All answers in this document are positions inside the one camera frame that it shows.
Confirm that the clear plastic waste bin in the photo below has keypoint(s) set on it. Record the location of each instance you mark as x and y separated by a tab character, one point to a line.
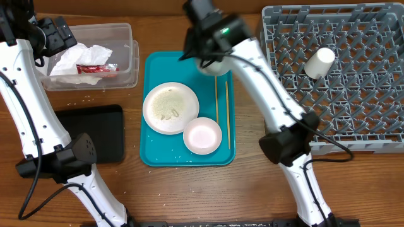
117	37

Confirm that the wooden chopstick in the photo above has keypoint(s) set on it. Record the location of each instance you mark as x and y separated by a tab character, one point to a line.
228	113
216	99

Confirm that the pale green cup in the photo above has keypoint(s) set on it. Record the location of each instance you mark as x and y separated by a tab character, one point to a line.
320	63

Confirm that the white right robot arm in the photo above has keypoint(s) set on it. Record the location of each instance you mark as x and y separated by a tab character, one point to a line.
220	44

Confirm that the small pink bowl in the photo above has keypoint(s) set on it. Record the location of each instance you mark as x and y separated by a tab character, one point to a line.
202	136

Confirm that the crumpled white tissue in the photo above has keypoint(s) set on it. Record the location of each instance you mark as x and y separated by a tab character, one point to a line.
65	71

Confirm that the red snack wrapper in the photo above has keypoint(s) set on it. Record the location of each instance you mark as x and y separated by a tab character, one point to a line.
106	70

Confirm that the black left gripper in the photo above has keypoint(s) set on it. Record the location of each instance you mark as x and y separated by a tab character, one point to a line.
58	41

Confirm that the large white plate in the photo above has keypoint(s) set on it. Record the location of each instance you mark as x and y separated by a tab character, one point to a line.
169	107

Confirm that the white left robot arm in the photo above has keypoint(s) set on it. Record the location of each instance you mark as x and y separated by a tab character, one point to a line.
49	150

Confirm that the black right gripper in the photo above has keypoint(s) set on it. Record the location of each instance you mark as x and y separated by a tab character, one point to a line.
189	49

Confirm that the grey bowl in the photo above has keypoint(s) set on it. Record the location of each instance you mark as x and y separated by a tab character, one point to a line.
211	68

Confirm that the teal serving tray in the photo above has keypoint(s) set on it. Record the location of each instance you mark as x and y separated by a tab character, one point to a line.
160	150

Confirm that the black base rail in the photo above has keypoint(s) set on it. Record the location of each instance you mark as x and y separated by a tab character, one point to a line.
274	223

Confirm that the black tray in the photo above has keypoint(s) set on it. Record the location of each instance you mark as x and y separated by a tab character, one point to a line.
104	125

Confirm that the grey dishwasher rack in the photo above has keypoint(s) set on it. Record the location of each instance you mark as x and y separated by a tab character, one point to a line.
360	100

